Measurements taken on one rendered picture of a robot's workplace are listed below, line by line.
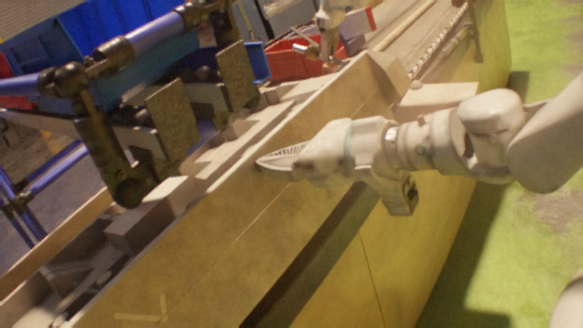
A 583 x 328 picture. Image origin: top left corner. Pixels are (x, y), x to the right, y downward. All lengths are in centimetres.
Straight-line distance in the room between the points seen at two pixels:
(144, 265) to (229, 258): 14
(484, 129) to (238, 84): 26
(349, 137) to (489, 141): 18
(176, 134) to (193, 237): 22
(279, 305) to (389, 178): 32
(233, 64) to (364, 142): 17
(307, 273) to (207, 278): 23
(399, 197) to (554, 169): 22
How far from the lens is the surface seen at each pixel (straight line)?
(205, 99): 47
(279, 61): 173
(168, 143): 39
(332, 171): 50
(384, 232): 101
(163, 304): 56
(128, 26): 62
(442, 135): 42
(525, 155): 37
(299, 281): 74
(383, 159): 46
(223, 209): 60
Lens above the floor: 127
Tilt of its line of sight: 29 degrees down
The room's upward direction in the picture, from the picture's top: 22 degrees counter-clockwise
